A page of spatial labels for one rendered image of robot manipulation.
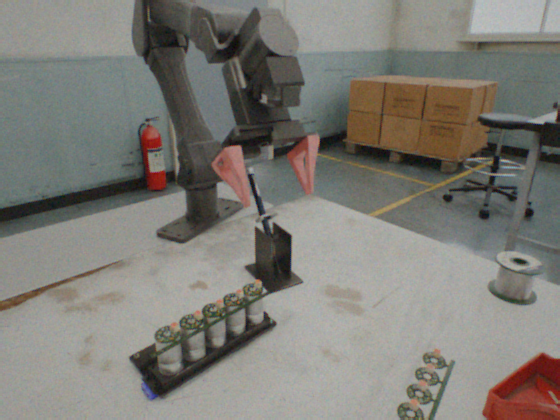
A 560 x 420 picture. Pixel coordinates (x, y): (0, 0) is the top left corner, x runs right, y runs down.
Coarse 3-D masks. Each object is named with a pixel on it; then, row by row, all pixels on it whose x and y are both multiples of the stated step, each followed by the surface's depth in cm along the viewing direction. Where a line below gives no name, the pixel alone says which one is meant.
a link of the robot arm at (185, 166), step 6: (180, 162) 71; (186, 162) 70; (180, 168) 72; (186, 168) 70; (180, 174) 73; (186, 174) 71; (180, 180) 73; (186, 180) 71; (222, 180) 77; (186, 186) 72; (192, 186) 73; (198, 186) 74
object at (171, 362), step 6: (156, 342) 39; (156, 348) 39; (174, 348) 39; (180, 348) 40; (162, 354) 39; (168, 354) 39; (174, 354) 39; (180, 354) 40; (162, 360) 39; (168, 360) 39; (174, 360) 39; (180, 360) 40; (162, 366) 39; (168, 366) 39; (174, 366) 39; (180, 366) 40; (162, 372) 40; (168, 372) 40; (174, 372) 40
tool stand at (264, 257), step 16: (272, 224) 60; (256, 240) 59; (272, 240) 55; (288, 240) 57; (256, 256) 60; (272, 256) 56; (288, 256) 58; (256, 272) 60; (272, 272) 57; (288, 272) 59; (272, 288) 57
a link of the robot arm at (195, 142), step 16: (160, 32) 73; (176, 32) 74; (160, 48) 72; (176, 48) 74; (160, 64) 72; (176, 64) 73; (160, 80) 74; (176, 80) 72; (176, 96) 71; (192, 96) 73; (176, 112) 72; (192, 112) 72; (176, 128) 73; (192, 128) 71; (208, 128) 73; (176, 144) 73; (192, 144) 70; (208, 144) 71; (192, 160) 69; (208, 160) 70; (192, 176) 70; (208, 176) 71
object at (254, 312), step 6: (246, 300) 46; (246, 306) 46; (252, 306) 46; (258, 306) 46; (246, 312) 46; (252, 312) 46; (258, 312) 46; (246, 318) 47; (252, 318) 46; (258, 318) 47
